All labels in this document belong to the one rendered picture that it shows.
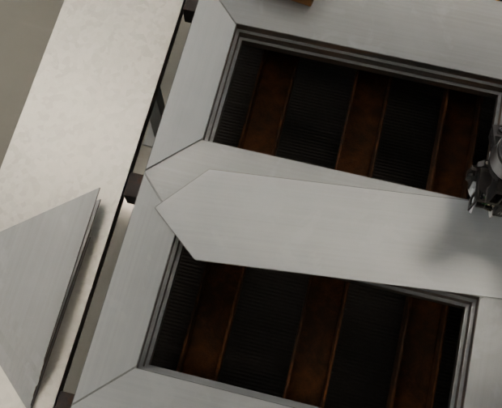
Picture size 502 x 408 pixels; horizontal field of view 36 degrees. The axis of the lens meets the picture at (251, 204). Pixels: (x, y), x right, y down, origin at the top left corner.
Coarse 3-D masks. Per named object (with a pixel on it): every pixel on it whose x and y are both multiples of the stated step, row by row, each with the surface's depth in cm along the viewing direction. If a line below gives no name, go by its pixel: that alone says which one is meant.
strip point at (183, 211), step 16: (208, 176) 145; (176, 192) 144; (192, 192) 144; (160, 208) 143; (176, 208) 143; (192, 208) 143; (176, 224) 142; (192, 224) 142; (192, 240) 141; (192, 256) 140
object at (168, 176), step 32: (256, 32) 157; (352, 64) 157; (384, 64) 156; (416, 64) 154; (224, 96) 155; (192, 160) 146; (224, 160) 146; (256, 160) 146; (288, 160) 146; (160, 192) 144; (416, 192) 144; (160, 288) 139; (384, 288) 142; (416, 288) 140; (160, 320) 140; (224, 384) 136
